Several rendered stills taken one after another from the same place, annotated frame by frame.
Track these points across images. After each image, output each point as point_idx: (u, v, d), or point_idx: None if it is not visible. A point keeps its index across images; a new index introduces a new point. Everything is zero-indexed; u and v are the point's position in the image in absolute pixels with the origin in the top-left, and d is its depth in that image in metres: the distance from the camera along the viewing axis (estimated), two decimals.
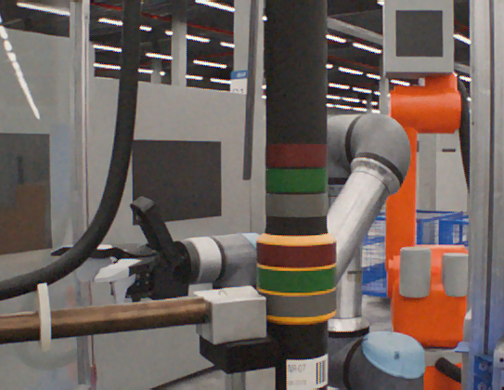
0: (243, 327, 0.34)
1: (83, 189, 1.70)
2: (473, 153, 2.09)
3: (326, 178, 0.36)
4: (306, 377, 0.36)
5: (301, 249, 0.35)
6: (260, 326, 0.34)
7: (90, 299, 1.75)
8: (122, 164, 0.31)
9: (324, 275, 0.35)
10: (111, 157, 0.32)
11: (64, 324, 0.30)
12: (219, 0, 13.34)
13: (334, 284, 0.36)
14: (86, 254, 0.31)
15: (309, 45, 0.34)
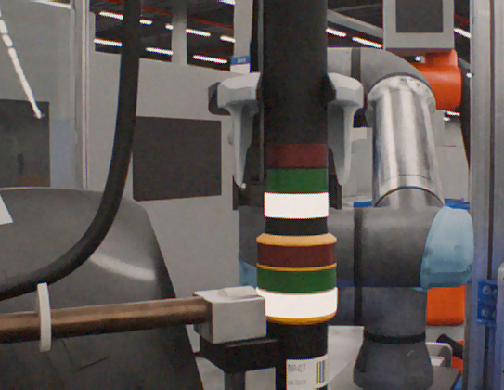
0: (243, 327, 0.34)
1: (82, 130, 1.69)
2: (474, 105, 2.07)
3: (326, 178, 0.36)
4: (306, 377, 0.36)
5: (301, 249, 0.35)
6: (260, 326, 0.34)
7: None
8: (122, 164, 0.31)
9: (324, 275, 0.35)
10: (111, 157, 0.32)
11: (64, 324, 0.30)
12: None
13: (334, 284, 0.36)
14: (86, 254, 0.31)
15: (309, 45, 0.34)
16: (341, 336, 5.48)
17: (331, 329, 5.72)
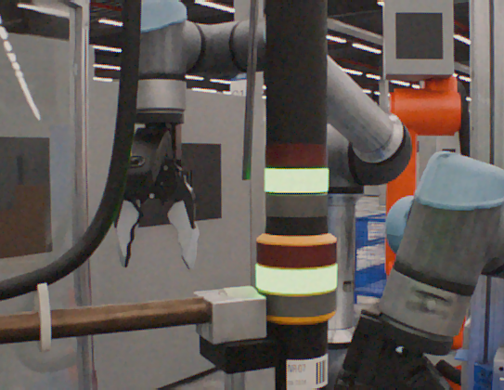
0: (243, 327, 0.34)
1: (83, 196, 1.70)
2: (473, 159, 2.09)
3: (326, 178, 0.36)
4: (306, 377, 0.36)
5: (301, 249, 0.35)
6: (260, 326, 0.34)
7: (90, 305, 1.75)
8: (122, 164, 0.31)
9: (324, 275, 0.35)
10: (111, 157, 0.32)
11: (64, 324, 0.30)
12: (219, 1, 13.34)
13: (334, 284, 0.36)
14: (86, 254, 0.31)
15: (309, 45, 0.34)
16: None
17: None
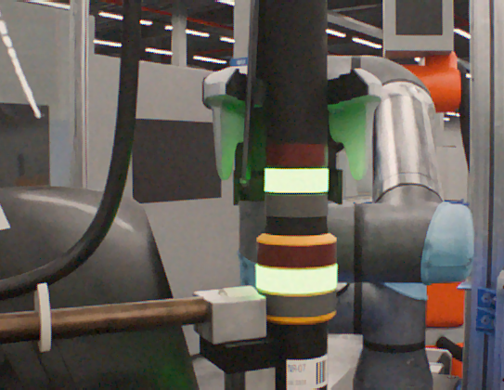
0: (243, 327, 0.34)
1: (82, 136, 1.69)
2: (473, 110, 2.08)
3: (326, 178, 0.36)
4: (306, 377, 0.36)
5: (301, 249, 0.35)
6: (260, 326, 0.34)
7: None
8: (122, 164, 0.31)
9: (324, 275, 0.35)
10: (111, 157, 0.32)
11: (64, 324, 0.30)
12: None
13: (334, 284, 0.36)
14: (86, 254, 0.31)
15: (309, 45, 0.34)
16: (341, 338, 5.48)
17: None
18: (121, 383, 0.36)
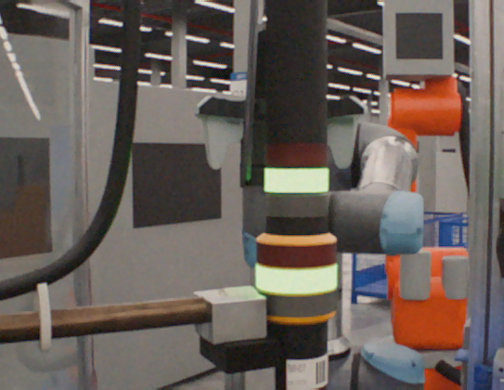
0: (243, 327, 0.34)
1: (83, 197, 1.71)
2: (473, 160, 2.09)
3: (326, 178, 0.36)
4: (306, 377, 0.36)
5: (301, 249, 0.35)
6: (260, 326, 0.34)
7: (90, 306, 1.75)
8: (122, 164, 0.31)
9: (324, 275, 0.35)
10: (111, 157, 0.32)
11: (64, 324, 0.30)
12: (219, 1, 13.34)
13: (334, 284, 0.36)
14: (86, 254, 0.31)
15: (309, 45, 0.34)
16: None
17: None
18: None
